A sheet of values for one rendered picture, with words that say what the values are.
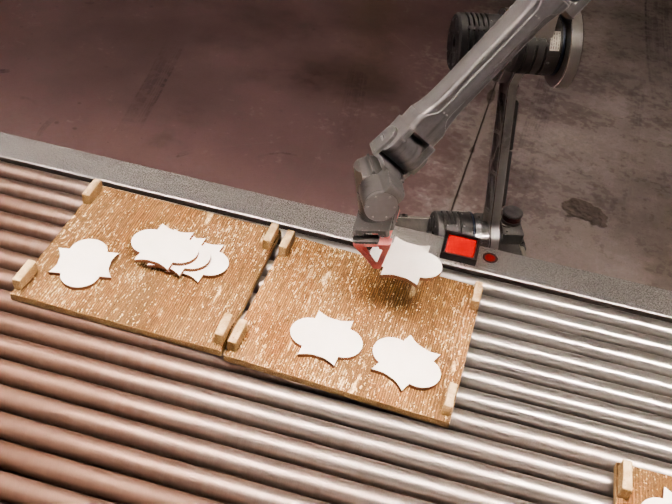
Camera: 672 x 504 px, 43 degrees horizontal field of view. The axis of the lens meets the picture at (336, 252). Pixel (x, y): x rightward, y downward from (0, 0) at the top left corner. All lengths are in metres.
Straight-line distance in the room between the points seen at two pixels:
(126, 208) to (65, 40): 2.60
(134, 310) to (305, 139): 2.18
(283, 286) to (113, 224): 0.38
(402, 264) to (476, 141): 2.31
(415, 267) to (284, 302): 0.26
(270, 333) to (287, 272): 0.16
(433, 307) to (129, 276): 0.58
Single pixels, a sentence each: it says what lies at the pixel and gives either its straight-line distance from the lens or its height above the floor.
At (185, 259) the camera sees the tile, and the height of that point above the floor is 0.96.
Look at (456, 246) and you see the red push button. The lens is 1.82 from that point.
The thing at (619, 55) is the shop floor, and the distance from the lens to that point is 4.84.
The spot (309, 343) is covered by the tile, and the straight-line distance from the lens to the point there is 1.55.
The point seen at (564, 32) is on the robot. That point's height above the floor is 1.19.
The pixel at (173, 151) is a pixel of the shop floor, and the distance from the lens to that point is 3.58.
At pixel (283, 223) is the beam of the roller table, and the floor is 0.91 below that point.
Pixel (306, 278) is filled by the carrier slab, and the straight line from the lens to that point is 1.67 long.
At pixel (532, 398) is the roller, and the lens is 1.60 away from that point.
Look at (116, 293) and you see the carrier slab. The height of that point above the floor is 0.94.
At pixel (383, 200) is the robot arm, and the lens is 1.40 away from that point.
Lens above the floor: 2.10
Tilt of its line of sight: 42 degrees down
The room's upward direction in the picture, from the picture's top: 7 degrees clockwise
